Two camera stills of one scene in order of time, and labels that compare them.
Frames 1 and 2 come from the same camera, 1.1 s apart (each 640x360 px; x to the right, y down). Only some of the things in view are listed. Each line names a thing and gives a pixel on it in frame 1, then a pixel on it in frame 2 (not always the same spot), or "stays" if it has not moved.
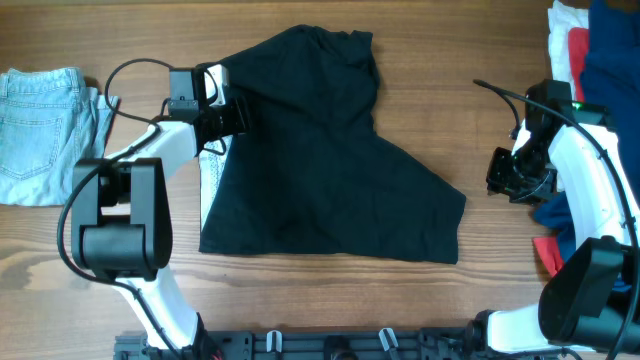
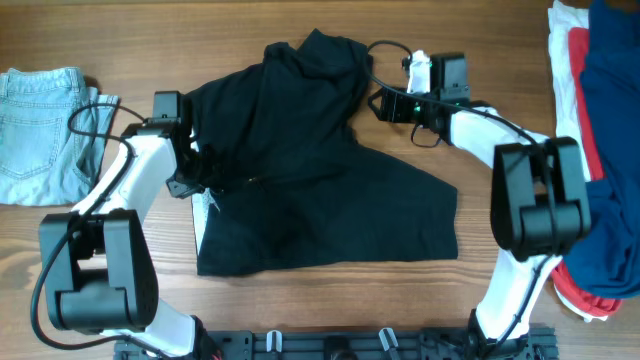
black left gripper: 240,116 → 185,181
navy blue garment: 610,80 stays
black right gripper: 501,173 → 382,104
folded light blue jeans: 49,120 stays
